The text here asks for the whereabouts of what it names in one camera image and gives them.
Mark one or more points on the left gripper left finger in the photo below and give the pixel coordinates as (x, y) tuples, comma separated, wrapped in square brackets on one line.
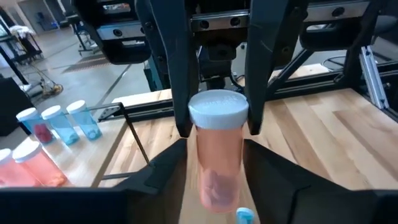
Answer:
[(158, 193)]

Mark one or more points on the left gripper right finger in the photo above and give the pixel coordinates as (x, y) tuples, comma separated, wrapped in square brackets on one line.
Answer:
[(280, 186)]

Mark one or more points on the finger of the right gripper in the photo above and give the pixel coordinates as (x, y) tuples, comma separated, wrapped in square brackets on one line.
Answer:
[(180, 62), (267, 46)]

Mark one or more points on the red translucent medicine bottle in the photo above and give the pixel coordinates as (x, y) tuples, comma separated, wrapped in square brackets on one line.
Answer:
[(217, 161), (9, 174), (40, 169)]

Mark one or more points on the blue translucent medicine bottle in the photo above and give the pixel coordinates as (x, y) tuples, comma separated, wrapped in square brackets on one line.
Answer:
[(31, 121), (85, 124), (245, 216), (62, 130)]

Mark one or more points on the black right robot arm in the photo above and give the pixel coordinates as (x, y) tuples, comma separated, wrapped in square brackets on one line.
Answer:
[(216, 82)]

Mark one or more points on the blue-grey metal cart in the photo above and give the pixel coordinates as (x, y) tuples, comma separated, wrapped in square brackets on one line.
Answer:
[(155, 74)]

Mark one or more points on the dark floor mat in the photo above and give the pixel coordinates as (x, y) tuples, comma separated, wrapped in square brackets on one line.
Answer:
[(87, 63)]

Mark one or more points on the black wheeled cart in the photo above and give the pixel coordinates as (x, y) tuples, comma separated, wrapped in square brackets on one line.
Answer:
[(25, 43)]

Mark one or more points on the black box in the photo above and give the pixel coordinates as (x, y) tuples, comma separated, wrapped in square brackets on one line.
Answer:
[(12, 105)]

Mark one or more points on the silver aluminium extrusion post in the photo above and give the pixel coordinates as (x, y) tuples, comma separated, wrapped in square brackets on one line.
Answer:
[(373, 81)]

